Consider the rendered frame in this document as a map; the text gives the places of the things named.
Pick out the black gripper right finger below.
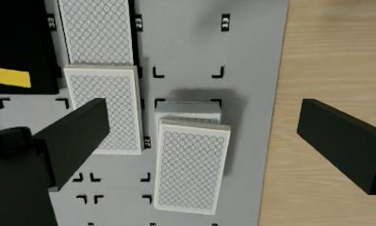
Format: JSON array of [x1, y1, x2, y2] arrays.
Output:
[[296, 98, 376, 196]]

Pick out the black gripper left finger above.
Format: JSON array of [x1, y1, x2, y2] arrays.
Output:
[[0, 98, 110, 226]]

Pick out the black plate lid with yellow label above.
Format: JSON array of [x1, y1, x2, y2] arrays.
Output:
[[0, 0, 60, 95]]

